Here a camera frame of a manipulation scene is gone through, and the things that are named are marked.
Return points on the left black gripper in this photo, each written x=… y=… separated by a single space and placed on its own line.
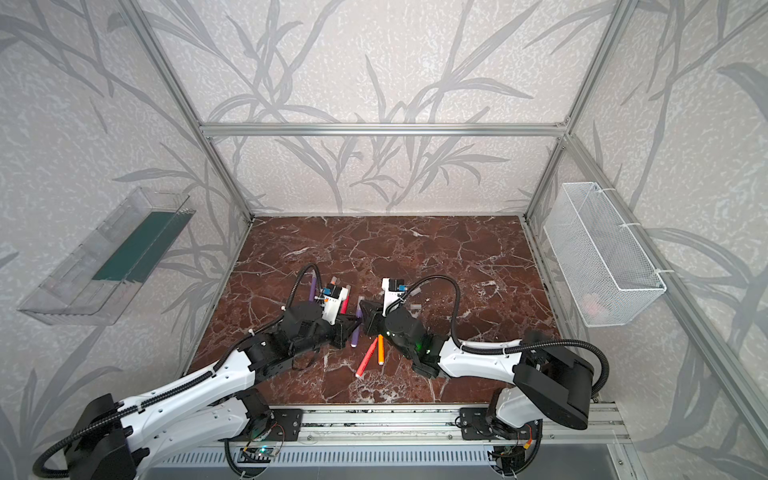
x=339 y=329

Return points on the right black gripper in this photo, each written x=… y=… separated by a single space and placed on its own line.
x=374 y=317

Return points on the purple highlighter pen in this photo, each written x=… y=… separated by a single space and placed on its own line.
x=354 y=340
x=313 y=289

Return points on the yellow orange highlighter pen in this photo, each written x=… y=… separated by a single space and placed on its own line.
x=380 y=350

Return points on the pink highlighter pen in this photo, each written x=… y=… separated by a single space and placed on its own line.
x=345 y=305
x=367 y=358

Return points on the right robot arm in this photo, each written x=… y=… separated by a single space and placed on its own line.
x=547 y=378

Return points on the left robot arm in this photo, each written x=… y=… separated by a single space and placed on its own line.
x=121 y=439

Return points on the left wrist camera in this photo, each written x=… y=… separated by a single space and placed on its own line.
x=333 y=297

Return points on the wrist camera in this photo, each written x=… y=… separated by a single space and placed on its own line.
x=393 y=291
x=333 y=297

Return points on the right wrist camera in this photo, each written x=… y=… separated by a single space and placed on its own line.
x=393 y=291

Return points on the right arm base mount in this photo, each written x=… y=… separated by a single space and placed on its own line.
x=478 y=424

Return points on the aluminium front rail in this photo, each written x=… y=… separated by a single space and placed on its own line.
x=434 y=424

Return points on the circuit board with wires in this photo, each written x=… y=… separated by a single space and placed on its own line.
x=258 y=455

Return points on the white wire mesh basket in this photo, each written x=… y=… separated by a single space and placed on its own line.
x=609 y=275

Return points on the clear plastic wall tray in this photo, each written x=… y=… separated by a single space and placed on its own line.
x=95 y=284

